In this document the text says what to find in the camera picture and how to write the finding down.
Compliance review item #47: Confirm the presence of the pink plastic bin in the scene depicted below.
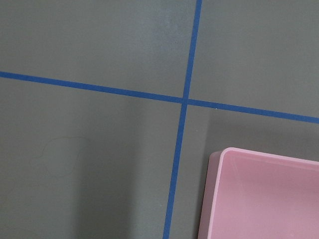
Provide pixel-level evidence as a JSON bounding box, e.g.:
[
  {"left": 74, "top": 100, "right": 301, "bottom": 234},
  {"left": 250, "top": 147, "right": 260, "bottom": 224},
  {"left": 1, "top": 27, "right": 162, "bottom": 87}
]
[{"left": 198, "top": 147, "right": 319, "bottom": 239}]

